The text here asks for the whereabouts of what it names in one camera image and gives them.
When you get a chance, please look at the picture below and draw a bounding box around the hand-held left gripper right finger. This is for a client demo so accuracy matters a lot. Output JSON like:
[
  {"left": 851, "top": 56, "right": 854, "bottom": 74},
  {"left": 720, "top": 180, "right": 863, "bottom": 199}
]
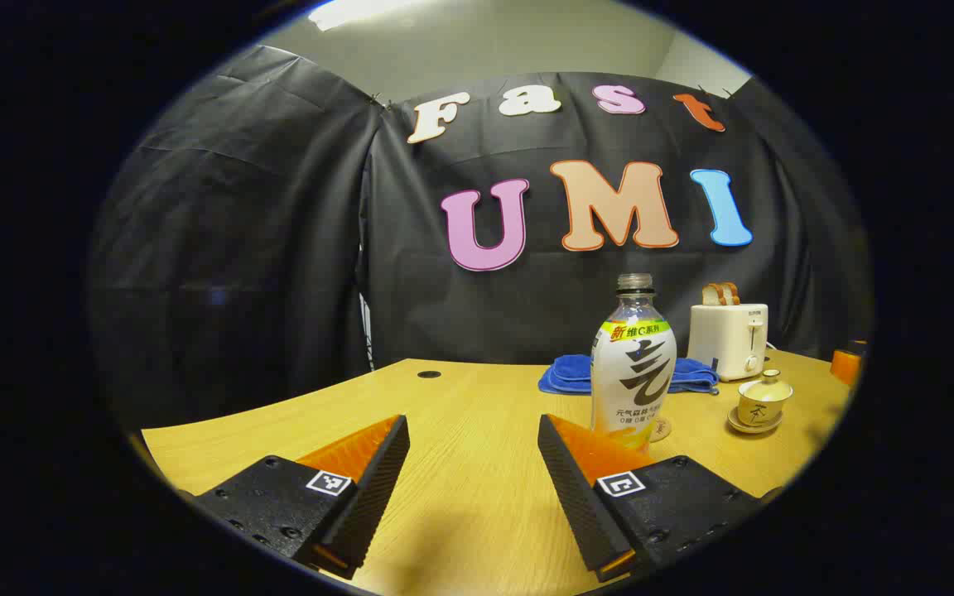
[{"left": 537, "top": 413, "right": 768, "bottom": 584}]

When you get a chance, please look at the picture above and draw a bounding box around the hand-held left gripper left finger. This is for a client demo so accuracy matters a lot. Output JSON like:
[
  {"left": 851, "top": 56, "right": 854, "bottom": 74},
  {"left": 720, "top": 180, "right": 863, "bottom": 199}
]
[{"left": 187, "top": 414, "right": 412, "bottom": 580}]

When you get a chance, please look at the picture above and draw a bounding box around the beige teacup lid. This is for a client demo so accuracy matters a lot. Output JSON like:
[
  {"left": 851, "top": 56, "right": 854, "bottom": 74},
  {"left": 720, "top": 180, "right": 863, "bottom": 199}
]
[{"left": 739, "top": 369, "right": 794, "bottom": 404}]

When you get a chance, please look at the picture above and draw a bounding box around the beige teacup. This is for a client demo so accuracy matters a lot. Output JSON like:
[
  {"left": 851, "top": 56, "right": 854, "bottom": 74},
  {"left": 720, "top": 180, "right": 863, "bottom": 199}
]
[{"left": 737, "top": 389, "right": 793, "bottom": 428}]

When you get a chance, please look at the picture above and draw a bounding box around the clear water bottle white label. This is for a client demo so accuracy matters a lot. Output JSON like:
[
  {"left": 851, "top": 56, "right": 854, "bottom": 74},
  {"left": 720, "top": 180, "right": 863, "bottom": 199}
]
[{"left": 590, "top": 273, "right": 678, "bottom": 454}]

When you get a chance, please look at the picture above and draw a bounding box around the beige saucer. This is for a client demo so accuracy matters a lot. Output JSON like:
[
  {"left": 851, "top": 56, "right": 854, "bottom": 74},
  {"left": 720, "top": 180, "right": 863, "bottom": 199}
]
[{"left": 726, "top": 406, "right": 784, "bottom": 435}]

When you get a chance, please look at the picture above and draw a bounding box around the blue folded towel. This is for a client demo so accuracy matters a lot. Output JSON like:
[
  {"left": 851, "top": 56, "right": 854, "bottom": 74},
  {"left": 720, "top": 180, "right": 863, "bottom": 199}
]
[{"left": 537, "top": 354, "right": 720, "bottom": 397}]

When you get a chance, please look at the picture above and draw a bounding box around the white toaster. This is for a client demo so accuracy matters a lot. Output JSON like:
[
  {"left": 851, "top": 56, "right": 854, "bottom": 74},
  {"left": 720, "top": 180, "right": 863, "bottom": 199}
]
[{"left": 687, "top": 302, "right": 770, "bottom": 382}]

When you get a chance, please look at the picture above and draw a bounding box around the black backdrop cloth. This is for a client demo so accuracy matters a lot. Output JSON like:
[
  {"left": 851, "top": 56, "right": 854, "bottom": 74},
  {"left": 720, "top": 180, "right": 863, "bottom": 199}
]
[{"left": 88, "top": 46, "right": 874, "bottom": 431}]

